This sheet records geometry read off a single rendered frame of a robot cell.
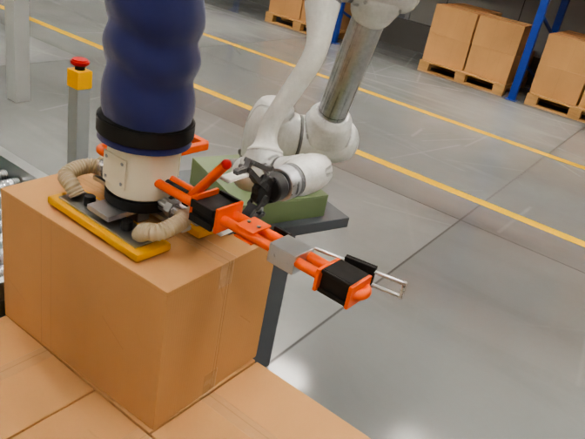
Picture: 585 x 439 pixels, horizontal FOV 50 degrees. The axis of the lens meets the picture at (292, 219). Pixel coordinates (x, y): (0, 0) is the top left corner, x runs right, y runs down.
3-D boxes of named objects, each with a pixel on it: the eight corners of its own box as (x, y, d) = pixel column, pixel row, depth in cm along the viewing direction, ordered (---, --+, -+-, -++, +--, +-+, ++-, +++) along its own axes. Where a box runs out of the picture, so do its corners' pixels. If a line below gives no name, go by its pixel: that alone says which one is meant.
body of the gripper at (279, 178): (292, 175, 154) (269, 184, 147) (286, 205, 158) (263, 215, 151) (269, 164, 158) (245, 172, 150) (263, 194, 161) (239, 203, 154)
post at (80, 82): (63, 284, 285) (66, 67, 240) (76, 279, 290) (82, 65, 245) (72, 291, 281) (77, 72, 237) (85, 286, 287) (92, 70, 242)
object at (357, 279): (311, 289, 122) (316, 268, 120) (332, 277, 128) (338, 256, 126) (346, 310, 118) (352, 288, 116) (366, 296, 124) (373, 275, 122)
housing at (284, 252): (265, 260, 129) (268, 242, 128) (285, 251, 135) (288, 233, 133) (291, 276, 126) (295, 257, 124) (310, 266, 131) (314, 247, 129)
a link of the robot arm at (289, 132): (238, 144, 227) (249, 86, 217) (287, 151, 231) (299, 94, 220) (240, 163, 213) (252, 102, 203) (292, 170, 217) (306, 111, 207)
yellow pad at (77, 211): (46, 202, 155) (47, 184, 153) (82, 193, 162) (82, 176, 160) (136, 263, 138) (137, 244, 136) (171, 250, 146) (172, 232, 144)
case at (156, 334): (4, 314, 177) (-1, 187, 159) (116, 266, 208) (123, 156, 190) (152, 430, 150) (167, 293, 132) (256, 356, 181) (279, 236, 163)
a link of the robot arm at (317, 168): (310, 200, 160) (270, 199, 168) (342, 186, 172) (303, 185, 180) (305, 158, 158) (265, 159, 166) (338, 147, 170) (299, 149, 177)
